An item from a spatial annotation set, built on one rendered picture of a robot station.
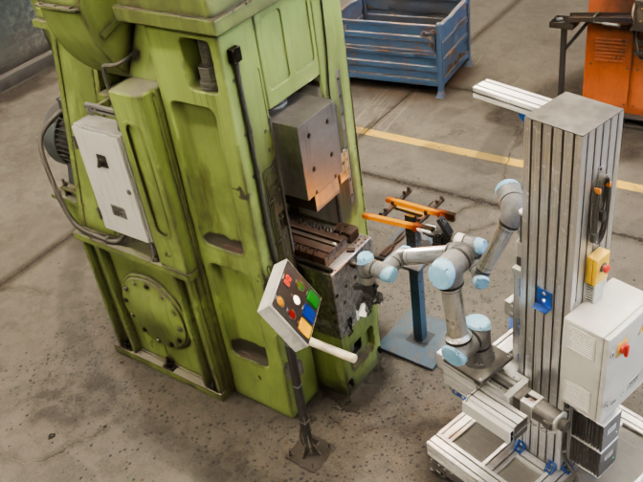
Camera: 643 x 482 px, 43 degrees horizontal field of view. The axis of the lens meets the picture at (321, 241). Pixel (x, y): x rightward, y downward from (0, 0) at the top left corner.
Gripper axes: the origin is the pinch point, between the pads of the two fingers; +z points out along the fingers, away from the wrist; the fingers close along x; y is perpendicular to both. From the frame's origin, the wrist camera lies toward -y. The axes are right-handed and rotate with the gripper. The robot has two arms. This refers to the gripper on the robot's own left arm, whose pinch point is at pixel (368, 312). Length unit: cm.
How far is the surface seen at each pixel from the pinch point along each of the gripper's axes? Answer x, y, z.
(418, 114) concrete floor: 286, -249, 93
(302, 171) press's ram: 5, -43, -60
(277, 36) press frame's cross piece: 15, -60, -119
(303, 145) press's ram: 8, -43, -72
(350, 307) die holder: 20, -40, 33
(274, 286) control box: -34.8, -22.5, -25.6
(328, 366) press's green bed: 6, -49, 74
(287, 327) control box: -41.1, -7.6, -13.7
